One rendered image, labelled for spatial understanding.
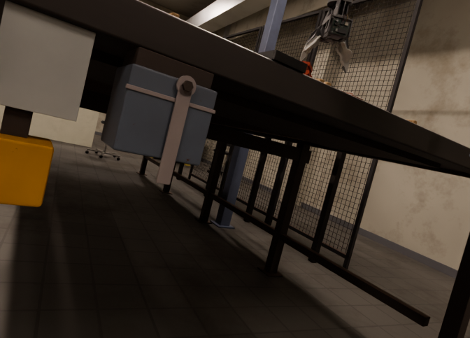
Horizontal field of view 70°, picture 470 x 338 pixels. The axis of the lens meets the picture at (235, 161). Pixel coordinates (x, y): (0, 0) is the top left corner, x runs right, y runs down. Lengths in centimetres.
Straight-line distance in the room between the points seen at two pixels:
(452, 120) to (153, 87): 397
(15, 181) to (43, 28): 19
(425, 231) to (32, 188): 400
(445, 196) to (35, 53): 396
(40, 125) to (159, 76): 623
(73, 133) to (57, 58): 620
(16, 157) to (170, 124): 19
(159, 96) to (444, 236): 381
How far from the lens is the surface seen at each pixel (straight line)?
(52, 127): 668
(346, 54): 114
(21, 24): 50
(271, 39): 307
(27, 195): 48
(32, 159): 47
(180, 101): 50
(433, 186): 421
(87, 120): 668
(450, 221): 409
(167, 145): 49
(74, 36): 50
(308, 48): 109
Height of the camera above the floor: 76
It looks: 3 degrees down
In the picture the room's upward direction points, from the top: 14 degrees clockwise
